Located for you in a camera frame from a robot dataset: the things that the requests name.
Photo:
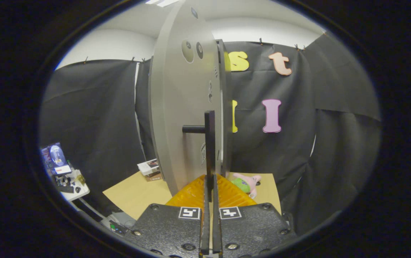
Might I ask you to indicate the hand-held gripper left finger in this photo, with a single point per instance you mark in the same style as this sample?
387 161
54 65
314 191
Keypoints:
166 229

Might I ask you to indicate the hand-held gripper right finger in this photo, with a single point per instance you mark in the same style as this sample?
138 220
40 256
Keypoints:
255 229

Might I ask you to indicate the grey shoe cabinet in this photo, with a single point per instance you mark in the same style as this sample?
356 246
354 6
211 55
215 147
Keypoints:
227 107

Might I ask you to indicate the pink and green plush toy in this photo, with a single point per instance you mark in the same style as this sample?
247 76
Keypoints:
246 182

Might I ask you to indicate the brown book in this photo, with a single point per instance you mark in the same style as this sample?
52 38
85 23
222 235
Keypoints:
154 176

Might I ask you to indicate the white side desk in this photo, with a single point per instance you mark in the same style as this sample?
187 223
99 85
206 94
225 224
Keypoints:
78 193

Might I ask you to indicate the black keyboard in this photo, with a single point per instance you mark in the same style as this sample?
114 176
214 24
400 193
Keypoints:
65 189

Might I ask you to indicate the computer monitor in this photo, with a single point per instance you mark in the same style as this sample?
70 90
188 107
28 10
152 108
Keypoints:
56 157

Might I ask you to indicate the black backdrop cloth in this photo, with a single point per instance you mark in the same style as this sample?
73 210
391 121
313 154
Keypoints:
94 114

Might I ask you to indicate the long ceiling light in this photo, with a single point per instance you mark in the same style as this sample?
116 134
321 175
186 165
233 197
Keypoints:
162 2

